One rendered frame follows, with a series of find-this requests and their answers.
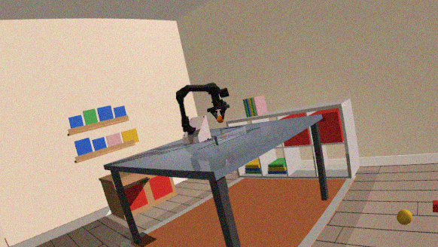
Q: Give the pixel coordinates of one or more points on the clear l-shaped low wall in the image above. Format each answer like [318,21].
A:
[230,135]

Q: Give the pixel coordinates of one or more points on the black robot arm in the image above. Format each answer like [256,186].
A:
[211,88]

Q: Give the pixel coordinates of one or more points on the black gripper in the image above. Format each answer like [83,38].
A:
[217,105]

